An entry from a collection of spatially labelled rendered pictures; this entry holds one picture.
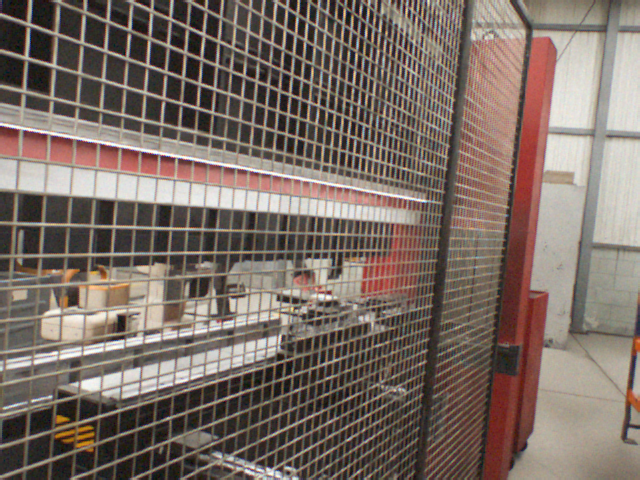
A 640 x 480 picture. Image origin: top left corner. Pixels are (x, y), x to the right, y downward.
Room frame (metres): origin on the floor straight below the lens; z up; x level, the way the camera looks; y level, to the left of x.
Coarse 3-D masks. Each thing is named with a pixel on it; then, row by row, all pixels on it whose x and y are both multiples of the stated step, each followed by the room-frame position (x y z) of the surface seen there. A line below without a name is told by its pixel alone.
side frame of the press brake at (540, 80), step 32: (480, 64) 3.25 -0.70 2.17; (512, 64) 3.17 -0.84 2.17; (544, 64) 3.10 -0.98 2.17; (544, 96) 3.13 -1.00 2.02; (544, 128) 3.22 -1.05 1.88; (544, 160) 3.29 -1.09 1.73; (480, 192) 3.22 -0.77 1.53; (512, 224) 3.13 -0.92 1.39; (512, 256) 3.13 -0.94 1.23; (384, 288) 3.44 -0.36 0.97; (512, 288) 3.12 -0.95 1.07; (512, 320) 3.11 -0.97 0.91; (448, 384) 3.24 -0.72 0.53; (512, 384) 3.16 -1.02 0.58; (448, 416) 3.24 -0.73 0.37; (512, 416) 3.25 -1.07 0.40
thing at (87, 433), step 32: (224, 352) 1.56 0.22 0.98; (96, 384) 1.20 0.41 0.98; (160, 384) 1.25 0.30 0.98; (192, 384) 1.31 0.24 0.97; (224, 384) 1.40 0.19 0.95; (256, 384) 1.52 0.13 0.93; (64, 416) 1.14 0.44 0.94; (128, 416) 1.15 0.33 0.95; (160, 416) 1.22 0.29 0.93; (192, 416) 1.32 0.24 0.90; (128, 448) 1.15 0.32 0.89
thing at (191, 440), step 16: (176, 432) 1.27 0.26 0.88; (64, 448) 1.38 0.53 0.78; (144, 448) 1.27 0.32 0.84; (160, 448) 1.25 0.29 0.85; (176, 448) 1.22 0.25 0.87; (192, 448) 1.20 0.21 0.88; (208, 448) 1.24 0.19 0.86; (64, 464) 1.37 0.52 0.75; (80, 464) 1.36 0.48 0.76; (96, 464) 1.33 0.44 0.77; (128, 464) 1.29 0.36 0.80; (144, 464) 1.27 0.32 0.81; (160, 464) 1.25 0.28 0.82; (176, 464) 1.22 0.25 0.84; (192, 464) 1.22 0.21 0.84; (224, 464) 1.18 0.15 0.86; (240, 464) 1.20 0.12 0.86
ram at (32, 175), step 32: (0, 128) 1.24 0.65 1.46; (0, 160) 1.25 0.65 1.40; (64, 160) 1.38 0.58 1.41; (128, 160) 1.54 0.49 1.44; (160, 160) 1.63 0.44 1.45; (64, 192) 1.38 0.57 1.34; (96, 192) 1.46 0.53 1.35; (128, 192) 1.54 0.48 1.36; (160, 192) 1.64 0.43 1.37; (192, 192) 1.75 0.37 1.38; (224, 192) 1.88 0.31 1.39; (256, 192) 2.02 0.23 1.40; (288, 192) 2.19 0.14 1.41; (320, 192) 2.39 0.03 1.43; (352, 192) 2.63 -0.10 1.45
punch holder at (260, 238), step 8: (264, 216) 2.07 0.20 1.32; (272, 216) 2.11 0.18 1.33; (280, 216) 2.16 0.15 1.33; (264, 224) 2.08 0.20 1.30; (272, 224) 2.12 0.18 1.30; (280, 224) 2.16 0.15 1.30; (248, 240) 2.06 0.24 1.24; (256, 240) 2.05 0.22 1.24; (264, 240) 2.08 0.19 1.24; (272, 240) 2.13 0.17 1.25; (248, 248) 2.06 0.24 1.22; (256, 248) 2.05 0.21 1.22; (272, 248) 2.13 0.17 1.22; (248, 256) 2.06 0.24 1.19; (256, 256) 2.05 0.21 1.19; (272, 256) 2.13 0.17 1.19
